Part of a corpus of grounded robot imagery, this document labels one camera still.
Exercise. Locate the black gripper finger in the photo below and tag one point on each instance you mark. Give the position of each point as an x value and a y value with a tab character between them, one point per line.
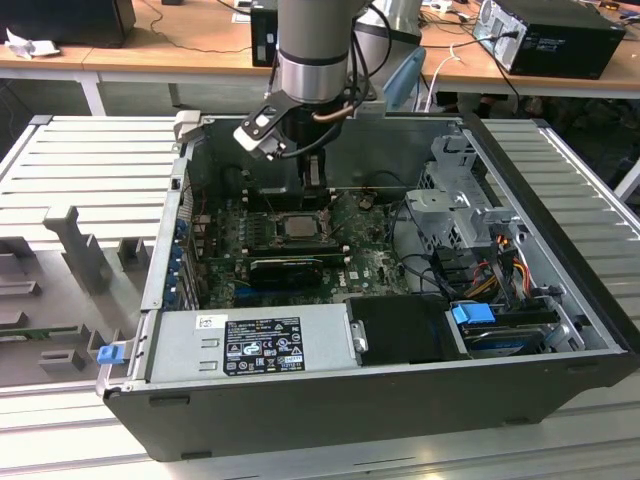
302	170

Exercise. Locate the silver CPU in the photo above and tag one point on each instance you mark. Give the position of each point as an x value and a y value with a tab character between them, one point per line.
300	226

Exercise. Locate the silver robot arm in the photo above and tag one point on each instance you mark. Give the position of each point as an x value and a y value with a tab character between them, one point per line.
312	30

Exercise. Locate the black RAM slot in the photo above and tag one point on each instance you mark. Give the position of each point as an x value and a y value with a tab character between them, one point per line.
285	205
285	196
300	251
331	257
285	209
300	242
285	200
300	246

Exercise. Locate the CPU socket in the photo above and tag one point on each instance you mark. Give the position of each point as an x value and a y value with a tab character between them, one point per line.
276	230

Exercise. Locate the blue expansion slot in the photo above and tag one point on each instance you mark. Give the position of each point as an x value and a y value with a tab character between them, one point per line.
242	296

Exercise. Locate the round coin battery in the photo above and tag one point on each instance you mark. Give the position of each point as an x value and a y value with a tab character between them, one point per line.
365	202

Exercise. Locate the black fan housing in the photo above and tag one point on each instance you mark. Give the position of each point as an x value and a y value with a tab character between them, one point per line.
232	180

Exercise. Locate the small black box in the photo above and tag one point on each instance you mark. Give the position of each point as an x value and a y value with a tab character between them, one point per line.
261	35

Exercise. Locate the black graphics card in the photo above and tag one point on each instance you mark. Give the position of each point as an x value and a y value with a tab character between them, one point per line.
285	274

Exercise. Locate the pale blue teach pendant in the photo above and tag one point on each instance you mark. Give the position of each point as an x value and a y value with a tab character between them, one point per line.
405	75

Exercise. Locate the green motherboard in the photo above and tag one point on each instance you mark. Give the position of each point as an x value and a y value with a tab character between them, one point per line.
370	270

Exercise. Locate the blue card retainer clip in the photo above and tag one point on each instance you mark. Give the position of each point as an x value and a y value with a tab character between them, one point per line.
172	293
182	231
176	262

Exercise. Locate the metal drive cage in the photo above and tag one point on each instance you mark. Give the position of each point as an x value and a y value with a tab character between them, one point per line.
440	205

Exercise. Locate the black plastic shroud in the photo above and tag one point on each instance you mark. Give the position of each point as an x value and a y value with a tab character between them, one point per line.
400	330

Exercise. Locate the grey power supply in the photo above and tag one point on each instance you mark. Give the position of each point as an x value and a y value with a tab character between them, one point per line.
175	350

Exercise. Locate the hard disk blue carrier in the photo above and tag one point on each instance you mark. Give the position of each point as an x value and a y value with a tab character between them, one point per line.
472	315

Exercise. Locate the black PC case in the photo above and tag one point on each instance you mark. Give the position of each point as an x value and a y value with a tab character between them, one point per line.
350	415

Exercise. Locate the grey parts rack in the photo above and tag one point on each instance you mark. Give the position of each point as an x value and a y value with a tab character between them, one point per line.
75	280

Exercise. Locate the large black box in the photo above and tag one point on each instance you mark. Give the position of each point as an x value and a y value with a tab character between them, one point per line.
65	20

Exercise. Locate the blue case latch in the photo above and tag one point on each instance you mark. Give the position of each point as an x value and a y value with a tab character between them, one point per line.
110	355

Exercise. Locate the black desktop computer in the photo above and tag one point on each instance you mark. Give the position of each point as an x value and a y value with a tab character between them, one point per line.
565	45

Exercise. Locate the crumpled white paper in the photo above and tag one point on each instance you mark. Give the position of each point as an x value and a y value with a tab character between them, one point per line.
30	47

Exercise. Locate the green RAM stick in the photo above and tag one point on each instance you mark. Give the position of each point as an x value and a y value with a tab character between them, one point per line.
35	332

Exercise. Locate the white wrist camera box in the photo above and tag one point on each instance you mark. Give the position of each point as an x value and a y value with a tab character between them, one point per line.
250	137

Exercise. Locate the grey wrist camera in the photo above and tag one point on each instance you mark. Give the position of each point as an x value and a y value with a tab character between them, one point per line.
372	106

